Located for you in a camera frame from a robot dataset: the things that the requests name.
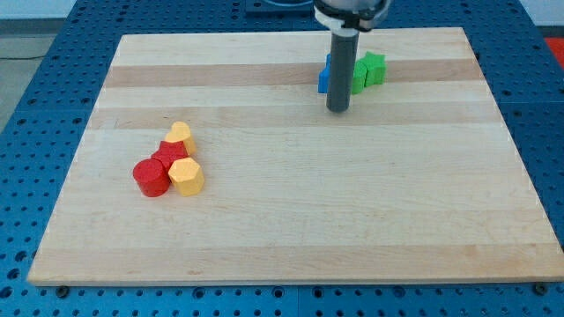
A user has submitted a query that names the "red cylinder block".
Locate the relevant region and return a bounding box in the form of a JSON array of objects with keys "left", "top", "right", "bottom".
[{"left": 132, "top": 158, "right": 170, "bottom": 197}]

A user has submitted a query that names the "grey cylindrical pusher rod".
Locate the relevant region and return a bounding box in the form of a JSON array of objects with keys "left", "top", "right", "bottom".
[{"left": 326, "top": 29, "right": 359, "bottom": 114}]

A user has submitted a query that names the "yellow hexagon block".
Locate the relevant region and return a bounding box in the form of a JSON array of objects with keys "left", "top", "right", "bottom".
[{"left": 168, "top": 158, "right": 204, "bottom": 196}]

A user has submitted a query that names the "blue block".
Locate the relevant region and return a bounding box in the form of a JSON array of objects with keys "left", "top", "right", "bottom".
[{"left": 317, "top": 54, "right": 330, "bottom": 94}]

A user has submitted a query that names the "red star block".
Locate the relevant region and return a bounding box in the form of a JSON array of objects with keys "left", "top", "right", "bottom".
[{"left": 151, "top": 141, "right": 189, "bottom": 171}]

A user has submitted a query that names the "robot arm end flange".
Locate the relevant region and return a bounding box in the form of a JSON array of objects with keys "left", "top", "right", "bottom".
[{"left": 313, "top": 0, "right": 392, "bottom": 32}]

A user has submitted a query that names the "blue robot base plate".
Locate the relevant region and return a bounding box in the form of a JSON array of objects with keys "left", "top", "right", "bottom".
[{"left": 245, "top": 0, "right": 313, "bottom": 17}]

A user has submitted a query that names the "wooden board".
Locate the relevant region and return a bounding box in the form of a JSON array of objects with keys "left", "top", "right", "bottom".
[{"left": 28, "top": 27, "right": 563, "bottom": 286}]

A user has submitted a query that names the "green star block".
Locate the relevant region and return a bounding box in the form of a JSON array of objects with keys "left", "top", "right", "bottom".
[{"left": 360, "top": 52, "right": 387, "bottom": 87}]

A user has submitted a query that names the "yellow heart block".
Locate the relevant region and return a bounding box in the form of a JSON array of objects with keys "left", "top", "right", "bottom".
[{"left": 165, "top": 122, "right": 197, "bottom": 155}]

